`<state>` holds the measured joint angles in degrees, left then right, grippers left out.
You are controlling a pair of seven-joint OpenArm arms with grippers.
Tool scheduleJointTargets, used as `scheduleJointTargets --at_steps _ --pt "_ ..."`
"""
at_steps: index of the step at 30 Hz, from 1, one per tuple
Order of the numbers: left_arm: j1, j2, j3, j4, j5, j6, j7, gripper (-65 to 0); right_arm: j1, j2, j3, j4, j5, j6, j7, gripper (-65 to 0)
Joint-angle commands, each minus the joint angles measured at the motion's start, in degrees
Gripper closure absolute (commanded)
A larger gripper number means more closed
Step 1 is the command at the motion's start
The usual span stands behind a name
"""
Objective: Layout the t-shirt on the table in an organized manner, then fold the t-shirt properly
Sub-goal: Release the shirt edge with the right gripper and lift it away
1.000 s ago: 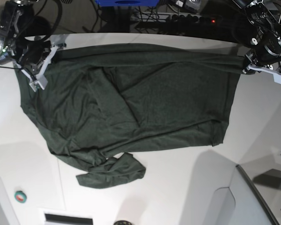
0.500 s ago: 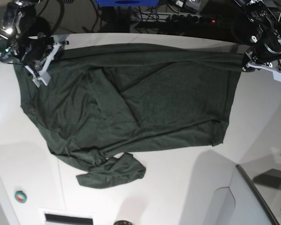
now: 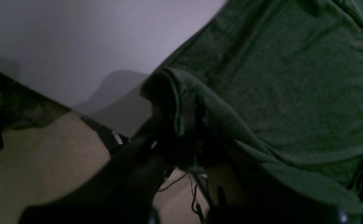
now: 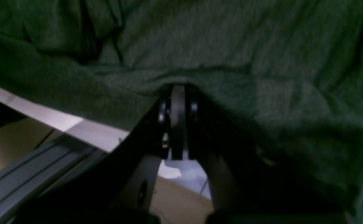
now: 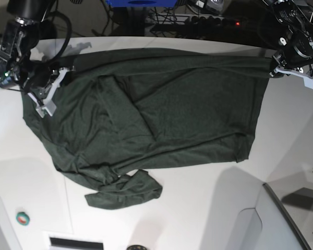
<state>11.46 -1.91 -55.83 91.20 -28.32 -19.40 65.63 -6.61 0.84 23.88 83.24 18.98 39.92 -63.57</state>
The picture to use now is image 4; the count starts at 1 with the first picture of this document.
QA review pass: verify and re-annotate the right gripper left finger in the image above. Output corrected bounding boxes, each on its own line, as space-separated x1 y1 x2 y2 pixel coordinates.
14 87 172 224

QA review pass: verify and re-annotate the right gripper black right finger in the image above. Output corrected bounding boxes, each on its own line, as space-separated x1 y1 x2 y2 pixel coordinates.
185 85 350 224

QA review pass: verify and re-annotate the dark green t-shirt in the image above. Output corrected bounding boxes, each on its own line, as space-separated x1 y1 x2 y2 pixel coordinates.
0 0 363 224

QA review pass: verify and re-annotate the grey metal rail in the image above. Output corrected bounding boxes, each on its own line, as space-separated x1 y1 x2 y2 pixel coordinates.
0 136 106 224

